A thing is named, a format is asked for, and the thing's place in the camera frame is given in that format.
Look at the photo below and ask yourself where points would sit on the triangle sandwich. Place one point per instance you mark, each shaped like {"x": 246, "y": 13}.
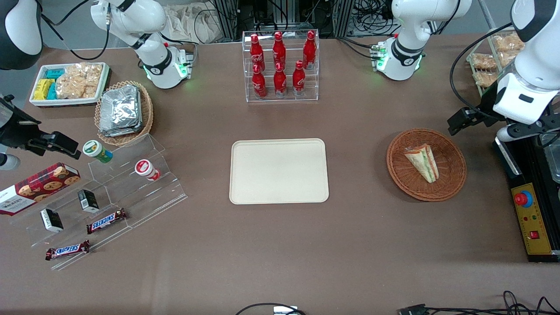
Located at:
{"x": 423, "y": 162}

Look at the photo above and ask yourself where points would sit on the clear bag of fried snack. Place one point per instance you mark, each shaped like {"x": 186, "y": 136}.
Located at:
{"x": 484, "y": 78}
{"x": 483, "y": 61}
{"x": 507, "y": 43}
{"x": 507, "y": 58}

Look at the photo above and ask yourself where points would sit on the small black box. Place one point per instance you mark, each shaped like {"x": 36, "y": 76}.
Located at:
{"x": 51, "y": 220}
{"x": 89, "y": 200}

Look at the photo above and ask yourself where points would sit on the oval wicker basket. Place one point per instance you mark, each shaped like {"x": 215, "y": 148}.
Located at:
{"x": 148, "y": 113}

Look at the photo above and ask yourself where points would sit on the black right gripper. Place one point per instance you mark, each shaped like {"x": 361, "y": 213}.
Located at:
{"x": 14, "y": 132}

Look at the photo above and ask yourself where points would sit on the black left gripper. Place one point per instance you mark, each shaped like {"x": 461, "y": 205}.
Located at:
{"x": 487, "y": 105}

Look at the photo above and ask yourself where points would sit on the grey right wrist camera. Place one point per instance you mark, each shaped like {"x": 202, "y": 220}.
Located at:
{"x": 8, "y": 162}

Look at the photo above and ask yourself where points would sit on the red tartan cookie box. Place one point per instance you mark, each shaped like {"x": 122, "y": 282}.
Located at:
{"x": 39, "y": 187}

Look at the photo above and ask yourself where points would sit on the black control box yellow panel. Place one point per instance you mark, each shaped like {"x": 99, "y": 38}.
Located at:
{"x": 531, "y": 227}

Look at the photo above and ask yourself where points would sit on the red lid snack cup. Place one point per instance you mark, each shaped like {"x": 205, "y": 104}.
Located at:
{"x": 145, "y": 169}

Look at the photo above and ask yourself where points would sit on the white rectangular snack tray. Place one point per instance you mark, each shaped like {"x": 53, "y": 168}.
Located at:
{"x": 70, "y": 102}

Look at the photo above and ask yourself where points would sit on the green lid snack cup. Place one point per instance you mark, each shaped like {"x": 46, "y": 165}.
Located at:
{"x": 95, "y": 149}

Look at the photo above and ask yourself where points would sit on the brown snickers bar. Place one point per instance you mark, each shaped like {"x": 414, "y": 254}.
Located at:
{"x": 67, "y": 250}
{"x": 106, "y": 221}

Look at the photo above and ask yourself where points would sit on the beige plastic tray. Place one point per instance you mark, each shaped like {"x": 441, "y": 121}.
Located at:
{"x": 279, "y": 171}

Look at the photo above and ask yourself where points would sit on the red cola bottle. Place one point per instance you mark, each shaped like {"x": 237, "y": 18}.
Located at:
{"x": 279, "y": 50}
{"x": 257, "y": 52}
{"x": 309, "y": 50}
{"x": 280, "y": 83}
{"x": 259, "y": 85}
{"x": 299, "y": 81}

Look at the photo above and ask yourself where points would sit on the red emergency stop button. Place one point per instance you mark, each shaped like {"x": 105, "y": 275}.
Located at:
{"x": 522, "y": 199}

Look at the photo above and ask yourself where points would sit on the clear bag of crackers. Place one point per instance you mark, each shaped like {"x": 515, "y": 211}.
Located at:
{"x": 78, "y": 81}

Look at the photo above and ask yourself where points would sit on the silver foil pouch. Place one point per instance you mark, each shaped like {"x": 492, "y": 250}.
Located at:
{"x": 119, "y": 107}
{"x": 122, "y": 133}

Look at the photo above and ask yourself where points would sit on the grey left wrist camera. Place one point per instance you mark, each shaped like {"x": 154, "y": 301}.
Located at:
{"x": 509, "y": 133}

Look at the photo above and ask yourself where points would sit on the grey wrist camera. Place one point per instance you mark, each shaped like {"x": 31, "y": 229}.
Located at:
{"x": 509, "y": 133}
{"x": 8, "y": 162}

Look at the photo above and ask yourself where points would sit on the clear plastic container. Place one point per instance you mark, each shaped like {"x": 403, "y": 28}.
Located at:
{"x": 552, "y": 157}

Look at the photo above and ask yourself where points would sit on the round brown wicker basket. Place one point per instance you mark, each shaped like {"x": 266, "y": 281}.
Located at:
{"x": 450, "y": 175}

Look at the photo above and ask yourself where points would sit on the white crumpled plastic sheet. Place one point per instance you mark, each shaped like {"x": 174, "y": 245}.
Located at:
{"x": 192, "y": 22}

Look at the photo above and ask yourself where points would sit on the yellow snack pack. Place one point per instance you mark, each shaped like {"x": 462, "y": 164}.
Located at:
{"x": 43, "y": 89}

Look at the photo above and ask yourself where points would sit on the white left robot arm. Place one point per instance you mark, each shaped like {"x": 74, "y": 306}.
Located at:
{"x": 404, "y": 48}

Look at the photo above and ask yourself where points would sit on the clear acrylic bottle rack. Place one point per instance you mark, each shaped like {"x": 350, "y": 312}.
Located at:
{"x": 288, "y": 99}

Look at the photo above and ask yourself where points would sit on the clear acrylic stepped stand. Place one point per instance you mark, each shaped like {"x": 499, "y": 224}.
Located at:
{"x": 131, "y": 197}

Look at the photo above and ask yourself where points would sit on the teal snack pack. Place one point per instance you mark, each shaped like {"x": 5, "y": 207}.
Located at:
{"x": 52, "y": 92}
{"x": 55, "y": 73}

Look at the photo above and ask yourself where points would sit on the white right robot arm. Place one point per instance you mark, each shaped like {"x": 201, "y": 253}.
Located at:
{"x": 155, "y": 65}

